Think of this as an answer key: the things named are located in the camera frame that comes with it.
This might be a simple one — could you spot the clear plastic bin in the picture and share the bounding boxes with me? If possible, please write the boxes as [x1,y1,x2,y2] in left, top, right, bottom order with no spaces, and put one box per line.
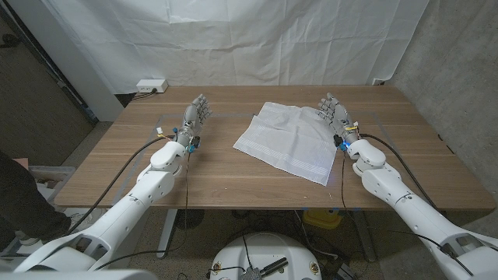
[26,165,77,195]

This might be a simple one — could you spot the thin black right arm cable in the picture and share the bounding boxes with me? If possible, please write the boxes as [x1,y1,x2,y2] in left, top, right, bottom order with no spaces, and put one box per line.
[341,149,475,277]

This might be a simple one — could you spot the black tool on base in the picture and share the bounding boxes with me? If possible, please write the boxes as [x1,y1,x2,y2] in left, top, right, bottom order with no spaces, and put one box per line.
[240,256,289,280]

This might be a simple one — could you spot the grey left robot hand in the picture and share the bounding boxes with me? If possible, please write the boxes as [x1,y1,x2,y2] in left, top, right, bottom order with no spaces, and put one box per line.
[174,93,213,151]

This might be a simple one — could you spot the white backdrop sheet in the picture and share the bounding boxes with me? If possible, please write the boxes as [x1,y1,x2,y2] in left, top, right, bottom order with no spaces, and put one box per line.
[40,0,431,95]

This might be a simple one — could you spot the person in black clothes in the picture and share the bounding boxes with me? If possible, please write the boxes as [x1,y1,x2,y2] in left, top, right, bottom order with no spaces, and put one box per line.
[0,149,73,252]

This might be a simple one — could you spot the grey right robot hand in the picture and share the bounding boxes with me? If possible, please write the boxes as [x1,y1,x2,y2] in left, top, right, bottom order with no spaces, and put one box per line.
[317,92,361,151]

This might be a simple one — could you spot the white striped handkerchief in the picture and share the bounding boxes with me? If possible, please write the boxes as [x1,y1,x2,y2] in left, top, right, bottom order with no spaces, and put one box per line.
[232,101,338,187]

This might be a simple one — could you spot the white robot torso base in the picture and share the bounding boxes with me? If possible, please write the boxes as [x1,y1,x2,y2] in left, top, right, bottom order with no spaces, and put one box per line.
[209,232,323,280]

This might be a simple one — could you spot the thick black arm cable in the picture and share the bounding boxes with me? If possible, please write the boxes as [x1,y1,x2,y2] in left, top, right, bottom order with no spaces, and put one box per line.
[64,134,176,236]
[359,133,443,213]

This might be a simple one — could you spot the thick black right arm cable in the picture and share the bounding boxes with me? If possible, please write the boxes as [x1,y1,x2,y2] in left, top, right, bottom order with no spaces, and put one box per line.
[359,133,443,213]

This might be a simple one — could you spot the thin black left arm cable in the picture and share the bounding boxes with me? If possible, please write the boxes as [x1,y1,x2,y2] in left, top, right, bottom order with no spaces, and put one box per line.
[93,151,191,271]

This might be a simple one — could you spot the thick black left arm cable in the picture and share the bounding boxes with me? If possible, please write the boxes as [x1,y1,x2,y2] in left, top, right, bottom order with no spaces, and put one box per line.
[64,134,176,236]

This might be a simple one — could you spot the black round fan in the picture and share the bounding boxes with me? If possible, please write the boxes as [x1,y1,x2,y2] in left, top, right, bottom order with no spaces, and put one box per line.
[174,208,205,230]

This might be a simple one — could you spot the white table leg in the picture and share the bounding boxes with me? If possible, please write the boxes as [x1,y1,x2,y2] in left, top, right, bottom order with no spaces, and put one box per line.
[156,208,179,260]

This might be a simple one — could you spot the white power strip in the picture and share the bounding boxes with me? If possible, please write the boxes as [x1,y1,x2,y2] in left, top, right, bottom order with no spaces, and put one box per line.
[135,79,170,94]

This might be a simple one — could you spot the yellow object under table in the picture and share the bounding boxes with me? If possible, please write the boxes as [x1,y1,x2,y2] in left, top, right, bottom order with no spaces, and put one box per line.
[302,208,343,230]

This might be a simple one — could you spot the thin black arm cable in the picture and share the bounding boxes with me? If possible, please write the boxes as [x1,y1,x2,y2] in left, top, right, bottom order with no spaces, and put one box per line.
[93,151,191,271]
[341,149,475,277]

